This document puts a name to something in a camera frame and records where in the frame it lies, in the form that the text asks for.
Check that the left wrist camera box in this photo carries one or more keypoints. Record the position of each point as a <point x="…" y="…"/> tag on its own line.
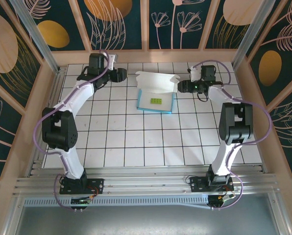
<point x="113" y="60"/>

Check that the green toy brick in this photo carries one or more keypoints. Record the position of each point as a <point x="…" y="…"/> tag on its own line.
<point x="155" y="100"/>

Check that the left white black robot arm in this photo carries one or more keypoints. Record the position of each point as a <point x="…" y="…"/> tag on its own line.
<point x="72" y="164"/>

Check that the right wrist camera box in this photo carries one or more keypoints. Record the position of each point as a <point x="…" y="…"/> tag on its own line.
<point x="195" y="73"/>

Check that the grey metal sheet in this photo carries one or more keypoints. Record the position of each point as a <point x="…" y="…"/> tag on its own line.
<point x="146" y="220"/>

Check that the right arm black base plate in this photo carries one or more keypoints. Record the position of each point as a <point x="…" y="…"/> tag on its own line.
<point x="197" y="183"/>

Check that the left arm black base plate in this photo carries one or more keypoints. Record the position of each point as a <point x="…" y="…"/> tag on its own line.
<point x="97" y="186"/>

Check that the black controller board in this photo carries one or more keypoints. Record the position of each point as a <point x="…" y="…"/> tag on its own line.
<point x="215" y="202"/>
<point x="81" y="201"/>

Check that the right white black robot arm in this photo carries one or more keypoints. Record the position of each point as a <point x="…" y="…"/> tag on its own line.
<point x="222" y="159"/>

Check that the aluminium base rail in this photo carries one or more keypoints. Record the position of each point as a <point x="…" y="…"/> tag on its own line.
<point x="148" y="182"/>

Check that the white blue paper box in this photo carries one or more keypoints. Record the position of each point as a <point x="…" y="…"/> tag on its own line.
<point x="158" y="83"/>

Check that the aluminium frame post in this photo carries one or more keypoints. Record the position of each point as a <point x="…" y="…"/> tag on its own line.
<point x="34" y="31"/>
<point x="252" y="31"/>

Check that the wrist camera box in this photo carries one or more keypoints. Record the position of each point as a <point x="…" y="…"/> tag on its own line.
<point x="113" y="60"/>
<point x="195" y="73"/>

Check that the aluminium side rail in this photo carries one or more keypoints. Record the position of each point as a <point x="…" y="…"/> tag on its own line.
<point x="58" y="84"/>

